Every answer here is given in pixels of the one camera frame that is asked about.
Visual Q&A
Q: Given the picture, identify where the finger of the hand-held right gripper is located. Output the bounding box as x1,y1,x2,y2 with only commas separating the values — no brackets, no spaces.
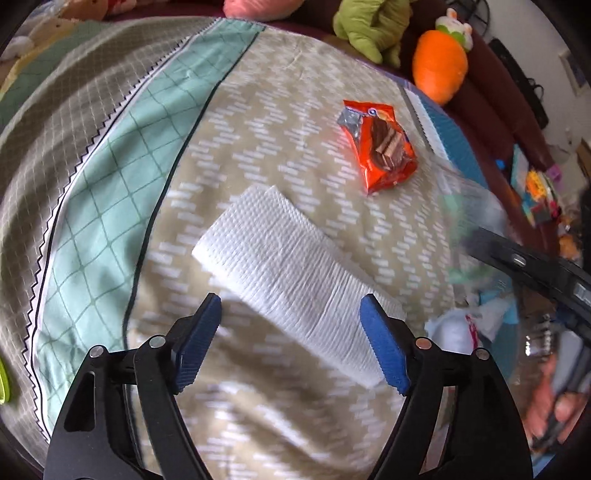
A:
466,226,591,342

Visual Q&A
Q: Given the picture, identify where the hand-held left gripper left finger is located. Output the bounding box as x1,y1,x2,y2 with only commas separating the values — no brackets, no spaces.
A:
44,293,222,480

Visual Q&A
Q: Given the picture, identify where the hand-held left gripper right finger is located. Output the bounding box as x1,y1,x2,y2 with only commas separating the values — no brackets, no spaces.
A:
359,294,536,480

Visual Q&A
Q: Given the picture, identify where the clear plastic bag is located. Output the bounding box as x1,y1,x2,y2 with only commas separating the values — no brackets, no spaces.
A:
425,157,555,370

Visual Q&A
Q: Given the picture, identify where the white paper towel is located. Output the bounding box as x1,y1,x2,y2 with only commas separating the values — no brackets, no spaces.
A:
191,185,407,388

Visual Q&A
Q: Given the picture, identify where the person's right hand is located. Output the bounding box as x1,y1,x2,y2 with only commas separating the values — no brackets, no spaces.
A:
526,355,591,439

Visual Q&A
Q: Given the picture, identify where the pile of colourful toys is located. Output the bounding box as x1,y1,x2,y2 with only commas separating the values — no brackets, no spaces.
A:
510,145,564,227

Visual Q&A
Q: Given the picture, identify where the patterned beige and teal blanket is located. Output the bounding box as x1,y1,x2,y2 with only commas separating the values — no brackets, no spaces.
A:
0,16,522,480

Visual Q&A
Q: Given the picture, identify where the lime green object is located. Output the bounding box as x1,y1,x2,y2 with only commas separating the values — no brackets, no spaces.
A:
0,357,14,404

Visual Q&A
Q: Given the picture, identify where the orange snack wrapper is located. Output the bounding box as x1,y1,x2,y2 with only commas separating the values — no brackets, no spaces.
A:
337,99,419,197

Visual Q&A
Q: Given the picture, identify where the orange carrot plush toy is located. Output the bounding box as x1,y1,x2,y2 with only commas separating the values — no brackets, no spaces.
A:
412,30,469,106

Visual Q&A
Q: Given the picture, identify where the green plush toy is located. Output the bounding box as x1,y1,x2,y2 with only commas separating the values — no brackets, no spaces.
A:
333,0,414,65

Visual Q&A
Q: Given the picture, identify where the pink plush toy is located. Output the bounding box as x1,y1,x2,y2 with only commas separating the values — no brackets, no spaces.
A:
224,0,278,17

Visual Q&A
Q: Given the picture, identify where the black strap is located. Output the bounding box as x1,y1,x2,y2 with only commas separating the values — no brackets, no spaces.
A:
488,39,550,130

